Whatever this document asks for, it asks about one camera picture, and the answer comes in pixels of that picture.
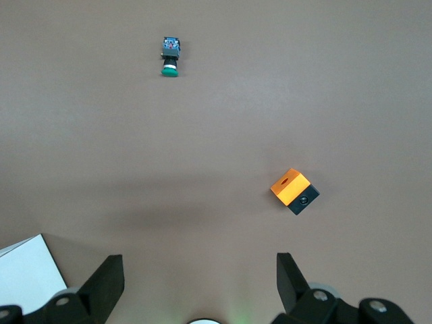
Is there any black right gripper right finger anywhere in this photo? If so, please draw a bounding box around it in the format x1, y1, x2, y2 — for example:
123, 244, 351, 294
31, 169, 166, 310
272, 252, 419, 324

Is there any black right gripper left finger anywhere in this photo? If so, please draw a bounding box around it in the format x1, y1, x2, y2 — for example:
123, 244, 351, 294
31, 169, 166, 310
0, 254, 125, 324

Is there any green push button switch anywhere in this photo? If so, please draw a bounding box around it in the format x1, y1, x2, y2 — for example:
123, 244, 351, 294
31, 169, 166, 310
158, 36, 183, 78

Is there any white drawer cabinet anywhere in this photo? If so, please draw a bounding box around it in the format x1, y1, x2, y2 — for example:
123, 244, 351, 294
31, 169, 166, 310
0, 233, 68, 315

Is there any orange and black box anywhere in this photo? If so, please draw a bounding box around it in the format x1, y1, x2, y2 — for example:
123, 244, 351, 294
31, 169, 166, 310
269, 167, 321, 217

